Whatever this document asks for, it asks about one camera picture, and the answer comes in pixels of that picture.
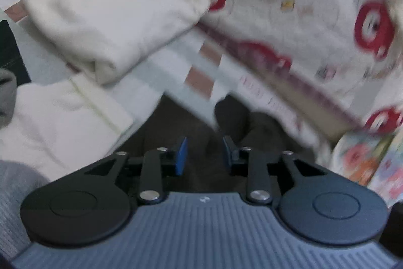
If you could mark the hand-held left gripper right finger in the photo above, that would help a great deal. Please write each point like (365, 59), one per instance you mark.
(226, 155)

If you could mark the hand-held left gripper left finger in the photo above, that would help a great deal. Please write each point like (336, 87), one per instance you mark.
(181, 157)

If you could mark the dark grey knit sweater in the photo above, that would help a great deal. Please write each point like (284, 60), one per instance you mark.
(258, 130)

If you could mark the checked bed sheet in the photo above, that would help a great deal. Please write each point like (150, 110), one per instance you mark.
(201, 62)

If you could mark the white garment with seam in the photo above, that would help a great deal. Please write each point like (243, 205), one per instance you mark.
(63, 124)

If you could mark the floral print cloth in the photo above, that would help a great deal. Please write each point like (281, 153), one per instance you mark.
(362, 158)

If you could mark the folded cream white sweater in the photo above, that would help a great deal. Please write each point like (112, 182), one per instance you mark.
(110, 20)

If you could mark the person's grey knit clothing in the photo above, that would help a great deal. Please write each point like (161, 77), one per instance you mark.
(15, 202)

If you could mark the grey cloth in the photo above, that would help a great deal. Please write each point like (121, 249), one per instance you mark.
(6, 98)

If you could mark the black cloth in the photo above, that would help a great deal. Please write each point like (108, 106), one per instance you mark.
(11, 51)

